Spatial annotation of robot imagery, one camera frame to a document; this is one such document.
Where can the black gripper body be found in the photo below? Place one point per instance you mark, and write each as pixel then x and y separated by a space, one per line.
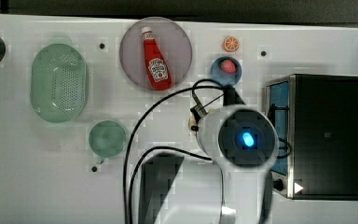
pixel 229 95

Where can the orange half toy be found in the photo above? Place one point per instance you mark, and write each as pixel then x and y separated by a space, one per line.
pixel 231 44

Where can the grey round plate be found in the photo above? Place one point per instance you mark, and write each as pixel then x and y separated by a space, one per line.
pixel 172 41

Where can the blue small bowl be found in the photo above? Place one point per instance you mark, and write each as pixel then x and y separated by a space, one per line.
pixel 222 77

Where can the red ketchup bottle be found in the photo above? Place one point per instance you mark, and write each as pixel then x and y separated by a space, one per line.
pixel 156 67

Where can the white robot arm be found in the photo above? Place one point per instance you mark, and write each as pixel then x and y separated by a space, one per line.
pixel 240 146

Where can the green oval colander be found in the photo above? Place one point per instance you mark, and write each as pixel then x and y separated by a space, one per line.
pixel 59 81

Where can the peeled toy banana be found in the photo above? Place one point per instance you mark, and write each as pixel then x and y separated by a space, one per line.
pixel 194 119

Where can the red toy strawberry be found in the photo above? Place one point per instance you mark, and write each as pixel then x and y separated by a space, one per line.
pixel 228 67

